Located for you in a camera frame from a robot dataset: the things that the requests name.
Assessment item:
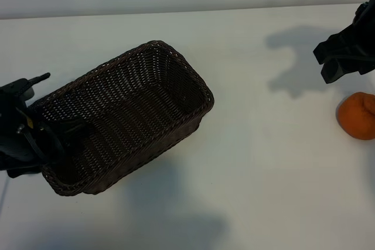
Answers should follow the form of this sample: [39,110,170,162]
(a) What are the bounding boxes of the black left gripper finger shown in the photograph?
[60,117,88,150]

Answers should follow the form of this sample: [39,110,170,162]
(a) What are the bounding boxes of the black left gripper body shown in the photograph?
[0,102,64,179]

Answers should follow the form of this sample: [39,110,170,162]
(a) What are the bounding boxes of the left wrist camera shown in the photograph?
[0,78,36,107]

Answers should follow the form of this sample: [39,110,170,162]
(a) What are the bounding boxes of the black braided cable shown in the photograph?
[26,72,52,87]

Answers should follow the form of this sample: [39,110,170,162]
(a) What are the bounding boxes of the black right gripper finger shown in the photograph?
[320,56,350,84]
[312,32,346,64]

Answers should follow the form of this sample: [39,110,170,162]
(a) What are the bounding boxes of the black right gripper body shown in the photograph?
[330,0,375,74]

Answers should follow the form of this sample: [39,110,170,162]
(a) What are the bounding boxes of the orange fruit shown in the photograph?
[335,92,375,141]

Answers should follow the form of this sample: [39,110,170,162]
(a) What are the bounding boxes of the dark brown wicker basket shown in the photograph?
[29,40,215,197]

